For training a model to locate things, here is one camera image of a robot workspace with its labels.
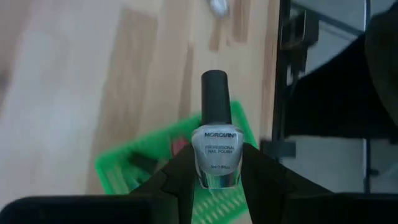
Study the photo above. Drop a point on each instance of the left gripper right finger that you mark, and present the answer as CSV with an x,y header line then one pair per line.
x,y
264,180

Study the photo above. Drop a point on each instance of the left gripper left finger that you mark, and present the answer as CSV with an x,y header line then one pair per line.
x,y
180,180

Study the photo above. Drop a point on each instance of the pink nail polish bottle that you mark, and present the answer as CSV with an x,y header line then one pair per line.
x,y
180,146

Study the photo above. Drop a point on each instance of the grey nail polish bottle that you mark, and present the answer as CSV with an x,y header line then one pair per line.
x,y
217,149

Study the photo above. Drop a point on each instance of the green plastic basket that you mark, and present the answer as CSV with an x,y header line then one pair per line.
x,y
124,174

